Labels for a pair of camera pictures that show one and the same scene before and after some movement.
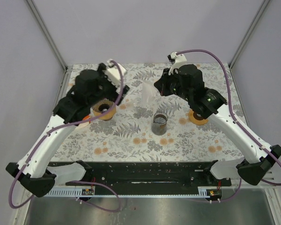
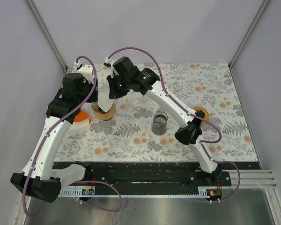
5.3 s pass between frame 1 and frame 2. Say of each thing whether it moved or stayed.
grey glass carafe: stayed
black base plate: stayed
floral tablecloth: stayed
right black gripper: moved
